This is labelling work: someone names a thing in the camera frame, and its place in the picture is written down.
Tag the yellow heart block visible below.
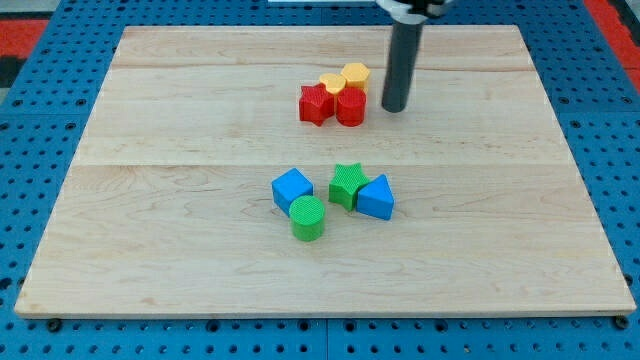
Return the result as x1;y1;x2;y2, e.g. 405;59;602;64
319;73;347;96

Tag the wooden board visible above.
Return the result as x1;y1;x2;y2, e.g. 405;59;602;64
15;25;636;319

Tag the yellow hexagon block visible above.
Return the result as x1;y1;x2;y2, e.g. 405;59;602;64
340;63;371;92

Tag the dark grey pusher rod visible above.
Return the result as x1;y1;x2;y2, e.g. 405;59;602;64
381;21;424;113

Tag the red star block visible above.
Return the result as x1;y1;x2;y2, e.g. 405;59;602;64
298;83;334;127

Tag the green star block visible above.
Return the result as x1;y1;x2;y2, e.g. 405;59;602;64
328;163;370;212

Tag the red cylinder block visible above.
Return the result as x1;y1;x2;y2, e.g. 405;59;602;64
336;88;367;127

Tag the green cylinder block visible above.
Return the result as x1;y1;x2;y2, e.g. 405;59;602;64
289;195;325;242

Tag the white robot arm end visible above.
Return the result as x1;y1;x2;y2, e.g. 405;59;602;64
375;0;456;25

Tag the blue triangle block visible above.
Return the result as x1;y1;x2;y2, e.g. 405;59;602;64
356;174;395;220

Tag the blue cube block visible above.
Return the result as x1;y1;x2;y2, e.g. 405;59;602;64
271;168;314;215

